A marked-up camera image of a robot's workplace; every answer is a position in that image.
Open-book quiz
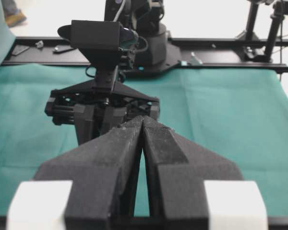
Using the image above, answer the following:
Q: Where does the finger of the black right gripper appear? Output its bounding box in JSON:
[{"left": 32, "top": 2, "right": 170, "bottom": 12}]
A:
[
  {"left": 73, "top": 104, "right": 95, "bottom": 145},
  {"left": 103, "top": 106, "right": 127, "bottom": 134}
]

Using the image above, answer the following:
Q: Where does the black camera stand pole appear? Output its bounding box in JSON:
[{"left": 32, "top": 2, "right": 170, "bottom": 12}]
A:
[{"left": 235, "top": 0, "right": 260, "bottom": 41}]

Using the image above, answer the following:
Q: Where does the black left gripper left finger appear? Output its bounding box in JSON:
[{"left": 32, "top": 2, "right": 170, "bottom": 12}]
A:
[{"left": 34, "top": 116, "right": 143, "bottom": 230}]

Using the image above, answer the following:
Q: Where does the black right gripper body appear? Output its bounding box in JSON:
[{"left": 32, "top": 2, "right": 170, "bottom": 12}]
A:
[{"left": 45, "top": 68, "right": 160, "bottom": 125}]

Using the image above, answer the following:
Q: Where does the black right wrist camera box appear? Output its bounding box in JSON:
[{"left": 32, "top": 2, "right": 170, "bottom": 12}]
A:
[{"left": 57, "top": 20, "right": 140, "bottom": 70}]

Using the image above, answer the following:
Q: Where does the green cloth mat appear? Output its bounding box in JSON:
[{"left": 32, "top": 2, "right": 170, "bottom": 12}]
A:
[{"left": 0, "top": 64, "right": 288, "bottom": 216}]

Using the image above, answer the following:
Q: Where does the black tool on rail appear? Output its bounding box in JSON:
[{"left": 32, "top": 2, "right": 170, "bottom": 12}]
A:
[{"left": 52, "top": 45, "right": 75, "bottom": 54}]

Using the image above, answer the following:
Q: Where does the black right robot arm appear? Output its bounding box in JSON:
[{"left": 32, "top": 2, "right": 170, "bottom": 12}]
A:
[{"left": 45, "top": 0, "right": 181, "bottom": 144}]

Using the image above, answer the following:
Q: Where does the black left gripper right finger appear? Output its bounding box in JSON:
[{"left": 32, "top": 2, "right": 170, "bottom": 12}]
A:
[{"left": 143, "top": 116, "right": 244, "bottom": 230}]

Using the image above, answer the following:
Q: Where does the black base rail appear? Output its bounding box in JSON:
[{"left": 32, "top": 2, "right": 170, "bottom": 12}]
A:
[{"left": 2, "top": 37, "right": 288, "bottom": 76}]

